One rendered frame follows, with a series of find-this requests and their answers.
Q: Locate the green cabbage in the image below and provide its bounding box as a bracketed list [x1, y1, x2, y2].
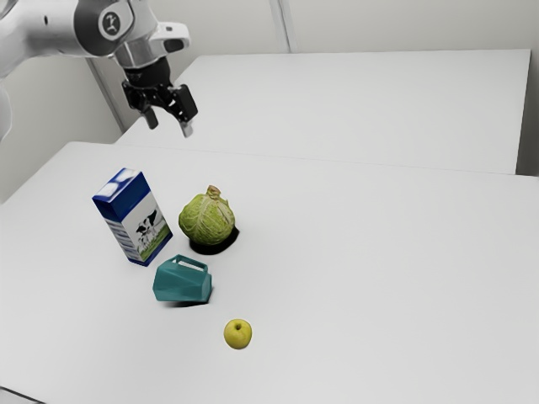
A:
[178, 184, 237, 247]

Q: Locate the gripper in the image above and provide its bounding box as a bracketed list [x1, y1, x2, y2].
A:
[121, 57, 200, 139]

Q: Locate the yellow-green apple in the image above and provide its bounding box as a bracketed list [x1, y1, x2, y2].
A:
[222, 318, 253, 350]

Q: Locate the teal faceted mug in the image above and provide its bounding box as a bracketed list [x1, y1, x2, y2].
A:
[152, 253, 214, 305]

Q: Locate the blue and white milk carton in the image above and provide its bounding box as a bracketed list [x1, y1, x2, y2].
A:
[91, 167, 174, 268]

